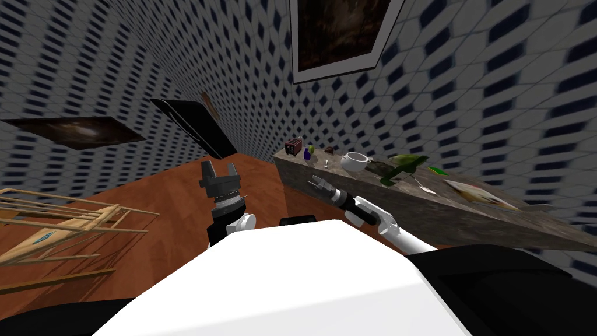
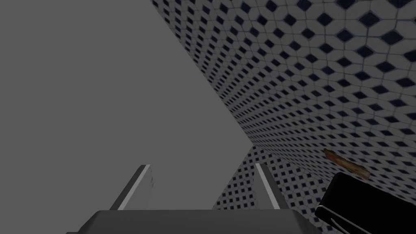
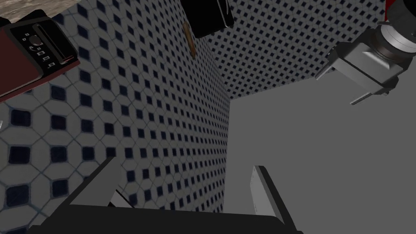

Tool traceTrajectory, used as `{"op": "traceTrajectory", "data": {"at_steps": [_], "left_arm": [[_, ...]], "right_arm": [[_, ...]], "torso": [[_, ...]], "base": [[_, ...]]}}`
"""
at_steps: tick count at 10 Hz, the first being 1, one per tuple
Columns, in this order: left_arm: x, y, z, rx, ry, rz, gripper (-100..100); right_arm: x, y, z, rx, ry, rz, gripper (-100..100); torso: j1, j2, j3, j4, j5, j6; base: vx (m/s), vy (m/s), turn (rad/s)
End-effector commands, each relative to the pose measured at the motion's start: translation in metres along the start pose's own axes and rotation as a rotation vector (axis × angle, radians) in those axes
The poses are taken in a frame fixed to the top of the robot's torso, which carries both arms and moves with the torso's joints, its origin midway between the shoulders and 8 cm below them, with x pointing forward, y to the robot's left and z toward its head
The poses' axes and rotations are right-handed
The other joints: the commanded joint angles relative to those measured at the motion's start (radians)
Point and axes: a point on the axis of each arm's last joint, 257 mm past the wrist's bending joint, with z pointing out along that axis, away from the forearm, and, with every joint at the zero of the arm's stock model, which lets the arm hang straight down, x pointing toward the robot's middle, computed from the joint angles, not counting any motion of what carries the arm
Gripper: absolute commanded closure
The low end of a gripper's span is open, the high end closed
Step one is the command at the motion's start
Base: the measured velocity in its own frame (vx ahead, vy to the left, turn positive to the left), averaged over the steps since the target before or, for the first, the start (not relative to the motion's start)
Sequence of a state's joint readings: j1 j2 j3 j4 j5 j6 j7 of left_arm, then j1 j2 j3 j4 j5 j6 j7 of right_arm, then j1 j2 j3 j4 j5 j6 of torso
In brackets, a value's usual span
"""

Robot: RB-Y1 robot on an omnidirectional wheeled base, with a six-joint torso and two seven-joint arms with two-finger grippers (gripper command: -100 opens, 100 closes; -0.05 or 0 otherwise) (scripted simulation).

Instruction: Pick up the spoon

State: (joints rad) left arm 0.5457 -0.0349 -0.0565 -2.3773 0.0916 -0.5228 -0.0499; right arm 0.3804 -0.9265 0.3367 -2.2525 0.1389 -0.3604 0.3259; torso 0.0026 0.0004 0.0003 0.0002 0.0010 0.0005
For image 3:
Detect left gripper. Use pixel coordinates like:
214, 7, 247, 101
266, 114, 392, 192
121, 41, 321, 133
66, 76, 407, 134
314, 40, 411, 106

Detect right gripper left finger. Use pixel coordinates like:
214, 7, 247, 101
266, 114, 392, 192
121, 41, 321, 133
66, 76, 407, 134
66, 157, 123, 207

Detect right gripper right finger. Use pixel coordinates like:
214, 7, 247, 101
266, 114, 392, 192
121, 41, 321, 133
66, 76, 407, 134
249, 165, 287, 225

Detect red and black toaster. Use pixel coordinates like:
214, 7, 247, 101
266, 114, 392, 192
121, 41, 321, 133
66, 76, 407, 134
0, 9, 81, 104

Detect black box-shaped appliance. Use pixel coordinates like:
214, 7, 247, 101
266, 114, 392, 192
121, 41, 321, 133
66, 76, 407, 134
179, 0, 235, 39

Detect brown stick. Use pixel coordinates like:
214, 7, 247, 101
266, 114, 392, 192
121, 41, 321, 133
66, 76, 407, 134
182, 21, 197, 60

